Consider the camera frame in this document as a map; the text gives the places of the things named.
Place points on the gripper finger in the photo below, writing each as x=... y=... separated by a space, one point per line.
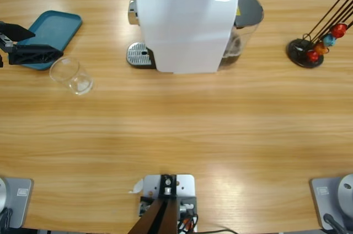
x=36 y=54
x=19 y=32

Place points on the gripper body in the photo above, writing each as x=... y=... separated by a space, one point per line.
x=7 y=42

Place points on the white capsule coffee machine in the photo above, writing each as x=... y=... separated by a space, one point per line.
x=182 y=32

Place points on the red coffee capsule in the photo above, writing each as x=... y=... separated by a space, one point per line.
x=339 y=29
x=312 y=56

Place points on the orange coffee capsule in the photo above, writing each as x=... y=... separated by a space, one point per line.
x=320 y=47

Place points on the blue coffee capsule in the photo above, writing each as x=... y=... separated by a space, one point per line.
x=328 y=40

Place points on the teal plastic tray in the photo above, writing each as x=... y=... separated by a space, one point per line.
x=58 y=29

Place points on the clear glass cup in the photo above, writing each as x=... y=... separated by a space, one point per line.
x=80 y=82

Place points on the metal grid drip tray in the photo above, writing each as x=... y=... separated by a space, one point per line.
x=138 y=52

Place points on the white paper tag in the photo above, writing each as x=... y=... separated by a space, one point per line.
x=137 y=185

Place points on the clear water tank dark lid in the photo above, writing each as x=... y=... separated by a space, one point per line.
x=248 y=7

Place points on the black rod capsule holder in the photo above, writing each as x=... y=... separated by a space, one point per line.
x=296 y=49

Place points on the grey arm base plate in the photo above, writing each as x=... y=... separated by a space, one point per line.
x=22 y=203
x=322 y=203

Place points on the white mount block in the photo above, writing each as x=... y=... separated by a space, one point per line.
x=184 y=187

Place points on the dark camera post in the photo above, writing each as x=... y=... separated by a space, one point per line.
x=162 y=217

